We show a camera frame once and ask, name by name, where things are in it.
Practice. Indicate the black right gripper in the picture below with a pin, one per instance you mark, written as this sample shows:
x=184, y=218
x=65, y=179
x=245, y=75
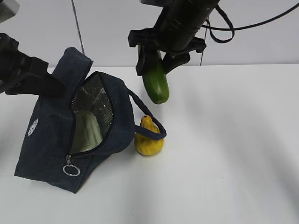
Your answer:
x=149, y=55

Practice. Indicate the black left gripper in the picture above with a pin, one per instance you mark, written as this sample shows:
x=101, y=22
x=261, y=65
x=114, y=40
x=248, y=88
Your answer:
x=14, y=67

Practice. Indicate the green cucumber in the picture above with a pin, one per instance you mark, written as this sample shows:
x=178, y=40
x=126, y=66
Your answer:
x=156, y=85

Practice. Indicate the dark blue lunch bag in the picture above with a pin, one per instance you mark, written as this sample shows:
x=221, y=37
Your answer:
x=46, y=150

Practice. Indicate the green lidded glass container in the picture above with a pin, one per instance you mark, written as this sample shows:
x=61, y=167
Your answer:
x=87, y=132

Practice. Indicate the yellow pear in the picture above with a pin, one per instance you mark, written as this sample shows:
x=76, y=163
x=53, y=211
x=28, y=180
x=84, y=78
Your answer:
x=144, y=145

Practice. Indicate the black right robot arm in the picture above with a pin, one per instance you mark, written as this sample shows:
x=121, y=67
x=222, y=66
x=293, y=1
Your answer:
x=173, y=33

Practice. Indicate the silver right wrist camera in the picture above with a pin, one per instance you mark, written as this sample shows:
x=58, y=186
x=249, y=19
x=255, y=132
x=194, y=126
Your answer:
x=158, y=3

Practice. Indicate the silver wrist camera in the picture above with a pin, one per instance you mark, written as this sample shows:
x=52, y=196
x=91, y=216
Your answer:
x=158, y=3
x=8, y=9

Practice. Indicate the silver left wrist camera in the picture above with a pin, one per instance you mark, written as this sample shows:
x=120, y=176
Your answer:
x=8, y=9

